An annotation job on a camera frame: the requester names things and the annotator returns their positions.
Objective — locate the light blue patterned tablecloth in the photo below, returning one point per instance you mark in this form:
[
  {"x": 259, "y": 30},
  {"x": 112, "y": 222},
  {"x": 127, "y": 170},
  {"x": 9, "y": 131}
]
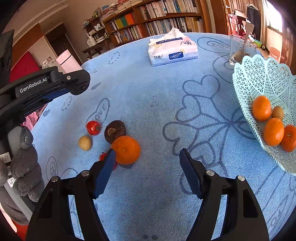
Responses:
[{"x": 190, "y": 104}]

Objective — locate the large orange front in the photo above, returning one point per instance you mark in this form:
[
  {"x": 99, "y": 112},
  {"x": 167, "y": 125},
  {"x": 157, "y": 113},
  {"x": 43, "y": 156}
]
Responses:
[{"x": 273, "y": 132}]

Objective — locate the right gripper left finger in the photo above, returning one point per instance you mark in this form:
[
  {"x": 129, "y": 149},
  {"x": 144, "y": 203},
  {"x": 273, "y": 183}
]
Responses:
[{"x": 51, "y": 219}]

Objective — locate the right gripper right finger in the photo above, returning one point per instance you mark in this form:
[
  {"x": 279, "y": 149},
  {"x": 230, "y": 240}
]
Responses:
[{"x": 231, "y": 199}]

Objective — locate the dark wooden desk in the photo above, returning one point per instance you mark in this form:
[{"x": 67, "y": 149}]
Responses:
[{"x": 97, "y": 48}]

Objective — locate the red wall panel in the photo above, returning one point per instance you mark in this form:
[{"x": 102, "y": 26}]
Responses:
[{"x": 25, "y": 66}]

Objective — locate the orange with stem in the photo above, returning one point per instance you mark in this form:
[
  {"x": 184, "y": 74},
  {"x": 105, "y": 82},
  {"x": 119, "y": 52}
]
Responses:
[
  {"x": 127, "y": 150},
  {"x": 288, "y": 142}
]

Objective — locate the dark brown fruit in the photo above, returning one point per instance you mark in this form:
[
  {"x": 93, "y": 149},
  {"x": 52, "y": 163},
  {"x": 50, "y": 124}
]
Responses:
[{"x": 114, "y": 130}]

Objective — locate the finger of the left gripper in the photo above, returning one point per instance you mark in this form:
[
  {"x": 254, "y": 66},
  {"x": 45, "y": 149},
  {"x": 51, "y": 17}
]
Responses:
[
  {"x": 76, "y": 82},
  {"x": 36, "y": 102}
]

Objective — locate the tan longan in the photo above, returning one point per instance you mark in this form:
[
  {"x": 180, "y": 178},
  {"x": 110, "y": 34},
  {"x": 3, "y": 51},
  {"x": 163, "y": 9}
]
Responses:
[
  {"x": 85, "y": 143},
  {"x": 277, "y": 112}
]

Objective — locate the red tomato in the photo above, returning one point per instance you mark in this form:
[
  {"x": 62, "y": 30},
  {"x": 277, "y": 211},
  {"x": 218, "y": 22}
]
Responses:
[
  {"x": 93, "y": 127},
  {"x": 102, "y": 157}
]

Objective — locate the clear drinking glass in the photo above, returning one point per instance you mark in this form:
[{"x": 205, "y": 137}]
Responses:
[{"x": 239, "y": 49}]

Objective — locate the wooden bookshelf with books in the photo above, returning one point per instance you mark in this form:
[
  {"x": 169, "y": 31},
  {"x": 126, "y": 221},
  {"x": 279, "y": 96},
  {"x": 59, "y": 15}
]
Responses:
[{"x": 134, "y": 20}]

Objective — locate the small dark side shelf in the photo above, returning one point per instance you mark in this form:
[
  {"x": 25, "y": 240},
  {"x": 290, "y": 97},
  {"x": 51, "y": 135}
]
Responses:
[{"x": 95, "y": 30}]

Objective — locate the small orange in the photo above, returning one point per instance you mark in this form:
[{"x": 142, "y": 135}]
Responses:
[{"x": 261, "y": 108}]

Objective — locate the wooden door with knob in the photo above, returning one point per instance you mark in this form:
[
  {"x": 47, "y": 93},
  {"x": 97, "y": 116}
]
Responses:
[{"x": 288, "y": 48}]

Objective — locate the pink thermos bottle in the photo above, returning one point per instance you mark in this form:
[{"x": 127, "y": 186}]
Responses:
[{"x": 67, "y": 62}]

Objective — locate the white tissue pack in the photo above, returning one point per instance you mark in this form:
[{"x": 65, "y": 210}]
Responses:
[{"x": 171, "y": 47}]

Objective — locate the teal lattice fruit basket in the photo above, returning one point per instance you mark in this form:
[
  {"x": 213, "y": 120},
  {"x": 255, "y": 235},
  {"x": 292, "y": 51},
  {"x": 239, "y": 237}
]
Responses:
[{"x": 266, "y": 93}]

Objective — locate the grey gloved left hand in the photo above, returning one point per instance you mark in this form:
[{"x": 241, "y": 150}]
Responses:
[{"x": 26, "y": 171}]

